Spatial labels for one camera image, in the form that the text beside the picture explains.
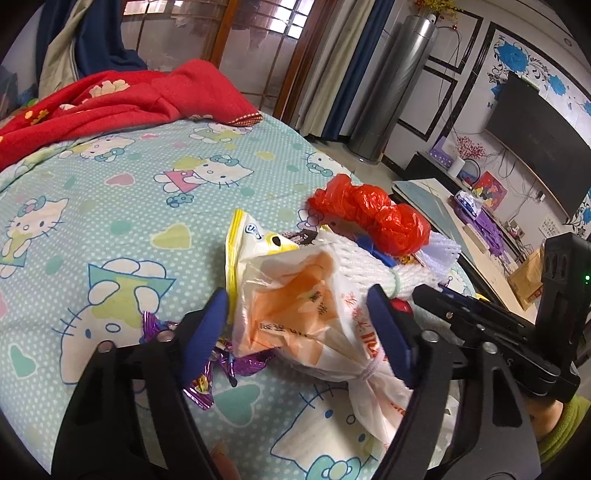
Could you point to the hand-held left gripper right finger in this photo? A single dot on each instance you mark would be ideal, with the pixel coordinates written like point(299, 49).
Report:
point(390, 323)

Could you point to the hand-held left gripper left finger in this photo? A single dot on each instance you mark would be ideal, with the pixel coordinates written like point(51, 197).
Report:
point(207, 332)

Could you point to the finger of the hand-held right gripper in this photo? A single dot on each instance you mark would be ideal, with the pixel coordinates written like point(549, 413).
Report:
point(466, 300)
point(461, 316)

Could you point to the white foam fruit net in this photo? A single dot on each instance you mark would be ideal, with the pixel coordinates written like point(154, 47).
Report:
point(369, 272)

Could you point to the blue plastic piece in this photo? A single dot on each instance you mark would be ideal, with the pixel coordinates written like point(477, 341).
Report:
point(367, 243)

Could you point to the white and orange plastic bag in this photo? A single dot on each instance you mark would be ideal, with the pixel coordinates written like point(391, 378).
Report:
point(295, 314)

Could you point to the yellow and white snack packet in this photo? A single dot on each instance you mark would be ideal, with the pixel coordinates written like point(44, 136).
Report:
point(244, 249)

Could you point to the red plastic bag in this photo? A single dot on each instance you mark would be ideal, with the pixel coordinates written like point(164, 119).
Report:
point(369, 207)

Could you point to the person's right forearm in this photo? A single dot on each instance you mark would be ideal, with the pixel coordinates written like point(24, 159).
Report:
point(572, 429)

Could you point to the brown paper food bag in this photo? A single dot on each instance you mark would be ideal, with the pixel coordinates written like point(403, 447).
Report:
point(526, 281)

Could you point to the purple candy wrapper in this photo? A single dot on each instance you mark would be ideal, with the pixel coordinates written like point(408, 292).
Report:
point(249, 364)
point(152, 325)

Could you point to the printed foil candy wrapper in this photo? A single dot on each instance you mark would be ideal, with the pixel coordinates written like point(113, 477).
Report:
point(199, 390)

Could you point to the white tissue packet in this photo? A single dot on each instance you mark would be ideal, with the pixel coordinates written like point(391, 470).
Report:
point(467, 201)

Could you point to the blue and beige coffee table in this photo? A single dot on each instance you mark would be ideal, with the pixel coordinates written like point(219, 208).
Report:
point(429, 207)

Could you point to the colourful painting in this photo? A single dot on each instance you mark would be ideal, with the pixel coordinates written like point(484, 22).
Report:
point(489, 191)

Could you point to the brown snack wrapper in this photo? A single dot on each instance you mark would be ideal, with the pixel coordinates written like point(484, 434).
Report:
point(298, 237)

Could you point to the round blue ornament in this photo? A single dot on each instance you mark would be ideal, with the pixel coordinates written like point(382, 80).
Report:
point(471, 173)

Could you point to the white cylinder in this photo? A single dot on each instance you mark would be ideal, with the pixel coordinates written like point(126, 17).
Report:
point(456, 167)

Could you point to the dark television cabinet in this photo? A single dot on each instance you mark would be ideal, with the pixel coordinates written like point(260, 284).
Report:
point(425, 164)

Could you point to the purple box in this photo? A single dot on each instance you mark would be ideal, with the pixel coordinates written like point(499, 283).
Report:
point(441, 152)

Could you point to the black television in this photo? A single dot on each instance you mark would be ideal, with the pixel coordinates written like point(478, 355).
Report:
point(540, 138)

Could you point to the red branch decoration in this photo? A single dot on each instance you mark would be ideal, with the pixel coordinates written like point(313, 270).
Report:
point(471, 147)

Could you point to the cartoon cat printed bedsheet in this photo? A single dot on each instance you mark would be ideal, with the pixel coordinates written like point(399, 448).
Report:
point(115, 207)

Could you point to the silver standing air conditioner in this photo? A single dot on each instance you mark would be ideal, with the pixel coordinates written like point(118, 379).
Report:
point(392, 92)

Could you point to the red flowered blanket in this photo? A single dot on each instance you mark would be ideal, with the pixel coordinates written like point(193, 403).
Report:
point(138, 101)

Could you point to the dark blue curtain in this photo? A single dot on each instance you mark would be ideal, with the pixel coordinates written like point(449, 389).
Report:
point(106, 37)
point(360, 69)

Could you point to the beige curtain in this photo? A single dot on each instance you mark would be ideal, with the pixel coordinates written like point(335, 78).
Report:
point(323, 69)
point(62, 55)

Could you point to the wooden glass sliding door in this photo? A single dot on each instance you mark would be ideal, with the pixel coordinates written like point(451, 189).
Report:
point(249, 50)

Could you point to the yellow artificial flowers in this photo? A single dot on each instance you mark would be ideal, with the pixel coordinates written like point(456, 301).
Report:
point(436, 5)

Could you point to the white paper wall note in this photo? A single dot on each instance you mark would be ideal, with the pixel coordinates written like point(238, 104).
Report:
point(549, 225)

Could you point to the blue flower wall decal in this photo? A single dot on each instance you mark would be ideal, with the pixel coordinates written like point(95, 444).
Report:
point(512, 57)

